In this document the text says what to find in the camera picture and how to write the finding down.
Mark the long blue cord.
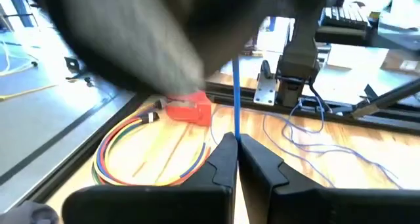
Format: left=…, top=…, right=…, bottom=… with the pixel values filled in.
left=209, top=56, right=403, bottom=190

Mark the multicolour wire bundle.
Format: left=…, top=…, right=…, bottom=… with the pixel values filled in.
left=91, top=99, right=213, bottom=187

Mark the grey metal bracket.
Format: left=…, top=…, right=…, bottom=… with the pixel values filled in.
left=253, top=76, right=277, bottom=106

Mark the yellow cable with black plug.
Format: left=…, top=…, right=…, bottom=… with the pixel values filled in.
left=0, top=39, right=58, bottom=102

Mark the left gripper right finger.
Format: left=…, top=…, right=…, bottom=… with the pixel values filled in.
left=239, top=134, right=420, bottom=224

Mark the black desk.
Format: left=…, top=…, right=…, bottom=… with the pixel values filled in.
left=314, top=0, right=420, bottom=51

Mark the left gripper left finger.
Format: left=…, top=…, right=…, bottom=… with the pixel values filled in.
left=62, top=133, right=239, bottom=224

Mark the black keyboard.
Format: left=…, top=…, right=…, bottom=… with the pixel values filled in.
left=320, top=3, right=373, bottom=31

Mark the red plastic holder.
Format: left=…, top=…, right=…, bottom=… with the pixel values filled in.
left=165, top=91, right=213, bottom=127

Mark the black caster wheel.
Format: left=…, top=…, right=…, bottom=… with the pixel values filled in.
left=261, top=59, right=272, bottom=80

